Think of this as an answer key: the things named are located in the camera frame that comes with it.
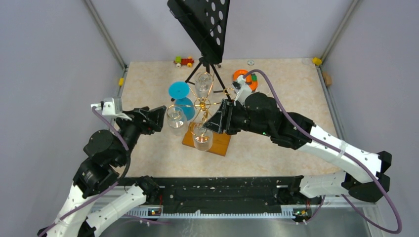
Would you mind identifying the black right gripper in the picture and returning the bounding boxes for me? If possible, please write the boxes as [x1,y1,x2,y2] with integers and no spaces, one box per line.
[203,99,272,137]

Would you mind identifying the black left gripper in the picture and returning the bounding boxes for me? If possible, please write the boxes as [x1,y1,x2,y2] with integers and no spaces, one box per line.
[117,105,168,165]

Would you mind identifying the clear wine glass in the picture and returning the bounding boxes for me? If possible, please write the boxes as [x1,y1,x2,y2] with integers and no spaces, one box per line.
[166,105,188,136]
[195,72,213,98]
[192,122,213,151]

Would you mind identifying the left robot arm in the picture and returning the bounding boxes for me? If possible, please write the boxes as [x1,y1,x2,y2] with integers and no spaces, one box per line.
[37,106,167,237]

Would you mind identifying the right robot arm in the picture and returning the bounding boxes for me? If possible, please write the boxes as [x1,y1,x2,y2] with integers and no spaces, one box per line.
[204,92,392,203]

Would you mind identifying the blue plastic wine glass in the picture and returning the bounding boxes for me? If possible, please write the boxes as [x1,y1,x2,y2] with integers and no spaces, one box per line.
[168,81,195,121]

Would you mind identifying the orange tape dispenser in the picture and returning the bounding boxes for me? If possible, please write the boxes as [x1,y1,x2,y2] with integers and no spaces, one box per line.
[232,70,258,92]

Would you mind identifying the colourful toy train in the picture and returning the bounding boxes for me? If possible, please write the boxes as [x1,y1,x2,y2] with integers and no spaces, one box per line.
[173,56,194,68]

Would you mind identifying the black music stand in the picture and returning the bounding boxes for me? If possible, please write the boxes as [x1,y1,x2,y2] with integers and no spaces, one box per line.
[167,0,230,90]

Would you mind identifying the yellow corner clamp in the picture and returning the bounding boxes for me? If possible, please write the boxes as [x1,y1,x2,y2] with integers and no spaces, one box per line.
[312,57,323,67]

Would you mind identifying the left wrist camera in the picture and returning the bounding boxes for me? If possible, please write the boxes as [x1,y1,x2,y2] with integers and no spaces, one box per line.
[90,97,132,120]

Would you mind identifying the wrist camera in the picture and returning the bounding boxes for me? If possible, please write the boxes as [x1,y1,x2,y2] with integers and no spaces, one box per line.
[233,75,252,106]
[90,97,132,120]

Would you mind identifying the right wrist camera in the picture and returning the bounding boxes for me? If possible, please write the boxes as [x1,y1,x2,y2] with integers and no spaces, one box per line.
[233,75,252,106]

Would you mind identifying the gold wire glass rack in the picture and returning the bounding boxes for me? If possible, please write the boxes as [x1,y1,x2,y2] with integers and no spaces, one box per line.
[174,75,216,122]

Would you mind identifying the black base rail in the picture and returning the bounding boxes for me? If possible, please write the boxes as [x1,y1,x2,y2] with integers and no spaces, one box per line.
[111,176,335,217]

